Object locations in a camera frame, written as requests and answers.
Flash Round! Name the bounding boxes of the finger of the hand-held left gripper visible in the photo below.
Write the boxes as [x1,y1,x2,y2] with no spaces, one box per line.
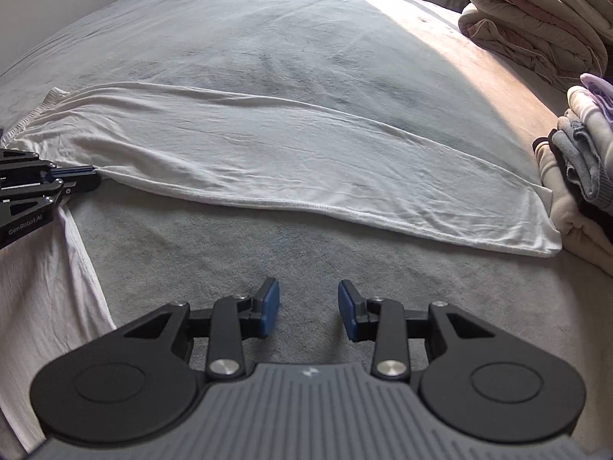
[48,165,97,178]
[58,172,103,196]

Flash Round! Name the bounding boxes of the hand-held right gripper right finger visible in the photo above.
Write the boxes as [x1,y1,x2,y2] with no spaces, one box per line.
[338,279,501,380]

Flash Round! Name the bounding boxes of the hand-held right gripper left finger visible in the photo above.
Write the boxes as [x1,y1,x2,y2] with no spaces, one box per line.
[120,277,281,379]

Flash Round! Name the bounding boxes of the white pants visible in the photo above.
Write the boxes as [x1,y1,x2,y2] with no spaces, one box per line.
[0,81,563,442]

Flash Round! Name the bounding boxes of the folded black garment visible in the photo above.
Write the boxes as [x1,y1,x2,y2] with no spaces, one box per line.
[533,136,613,241]

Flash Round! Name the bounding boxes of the folded grey sweater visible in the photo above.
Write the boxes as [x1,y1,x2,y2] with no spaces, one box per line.
[551,122,608,203]

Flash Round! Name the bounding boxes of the folded cream garment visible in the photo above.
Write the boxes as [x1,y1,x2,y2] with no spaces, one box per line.
[566,85,613,155]

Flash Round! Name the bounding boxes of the folded purple garment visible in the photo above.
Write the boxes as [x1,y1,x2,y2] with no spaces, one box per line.
[580,73,613,122]

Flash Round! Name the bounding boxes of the folded beige and pink quilt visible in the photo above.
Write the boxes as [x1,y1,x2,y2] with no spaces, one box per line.
[457,0,610,93]

